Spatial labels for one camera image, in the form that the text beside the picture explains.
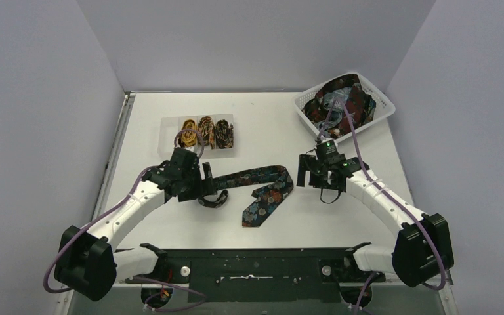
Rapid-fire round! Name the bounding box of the navy floral tie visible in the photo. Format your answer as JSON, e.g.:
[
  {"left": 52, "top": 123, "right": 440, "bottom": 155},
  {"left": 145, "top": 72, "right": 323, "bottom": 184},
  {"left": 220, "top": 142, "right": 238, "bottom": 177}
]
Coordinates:
[{"left": 198, "top": 165, "right": 294, "bottom": 228}]

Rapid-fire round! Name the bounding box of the orange patterned rolled tie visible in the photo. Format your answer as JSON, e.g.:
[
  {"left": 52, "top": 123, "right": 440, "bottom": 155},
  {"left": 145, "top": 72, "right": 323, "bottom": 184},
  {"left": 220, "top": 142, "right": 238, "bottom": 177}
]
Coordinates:
[{"left": 198, "top": 115, "right": 215, "bottom": 149}]

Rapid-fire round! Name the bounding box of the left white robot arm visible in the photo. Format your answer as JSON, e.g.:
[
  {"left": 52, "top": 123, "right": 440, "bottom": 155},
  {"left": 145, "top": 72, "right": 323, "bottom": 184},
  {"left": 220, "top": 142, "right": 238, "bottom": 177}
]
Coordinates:
[{"left": 43, "top": 148, "right": 216, "bottom": 301}]

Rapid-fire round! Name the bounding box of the dark brown rolled tie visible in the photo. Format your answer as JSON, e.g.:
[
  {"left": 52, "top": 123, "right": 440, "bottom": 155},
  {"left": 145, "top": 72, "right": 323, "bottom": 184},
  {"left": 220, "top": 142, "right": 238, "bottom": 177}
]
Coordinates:
[{"left": 214, "top": 119, "right": 234, "bottom": 149}]

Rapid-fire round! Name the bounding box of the white plastic basket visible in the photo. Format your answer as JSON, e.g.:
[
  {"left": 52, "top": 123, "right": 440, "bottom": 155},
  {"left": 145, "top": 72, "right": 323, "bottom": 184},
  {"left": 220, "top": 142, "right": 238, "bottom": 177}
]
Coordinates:
[{"left": 293, "top": 72, "right": 396, "bottom": 143}]

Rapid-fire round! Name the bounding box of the clear plastic organizer tray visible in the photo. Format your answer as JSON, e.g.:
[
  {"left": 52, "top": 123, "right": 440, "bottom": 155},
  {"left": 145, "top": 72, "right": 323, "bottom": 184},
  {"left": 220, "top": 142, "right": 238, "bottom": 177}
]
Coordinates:
[{"left": 157, "top": 114, "right": 236, "bottom": 159}]

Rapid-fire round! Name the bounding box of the pile of patterned ties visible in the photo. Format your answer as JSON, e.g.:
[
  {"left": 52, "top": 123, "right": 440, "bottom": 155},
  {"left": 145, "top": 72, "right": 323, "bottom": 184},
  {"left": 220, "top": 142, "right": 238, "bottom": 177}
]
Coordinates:
[{"left": 301, "top": 73, "right": 377, "bottom": 139}]

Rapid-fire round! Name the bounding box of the yellow rolled tie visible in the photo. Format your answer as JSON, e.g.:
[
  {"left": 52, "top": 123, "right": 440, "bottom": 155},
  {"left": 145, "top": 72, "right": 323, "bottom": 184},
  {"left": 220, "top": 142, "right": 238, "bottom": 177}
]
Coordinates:
[{"left": 177, "top": 119, "right": 198, "bottom": 148}]

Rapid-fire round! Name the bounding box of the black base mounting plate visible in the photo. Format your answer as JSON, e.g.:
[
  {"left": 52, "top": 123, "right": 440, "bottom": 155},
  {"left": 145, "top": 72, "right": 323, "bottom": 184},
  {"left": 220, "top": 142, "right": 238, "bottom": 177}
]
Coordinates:
[{"left": 114, "top": 244, "right": 369, "bottom": 303}]

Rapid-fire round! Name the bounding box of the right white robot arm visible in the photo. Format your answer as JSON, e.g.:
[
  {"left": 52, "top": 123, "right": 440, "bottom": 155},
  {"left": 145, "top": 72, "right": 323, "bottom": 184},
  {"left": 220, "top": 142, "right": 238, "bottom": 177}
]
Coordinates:
[{"left": 297, "top": 140, "right": 455, "bottom": 287}]

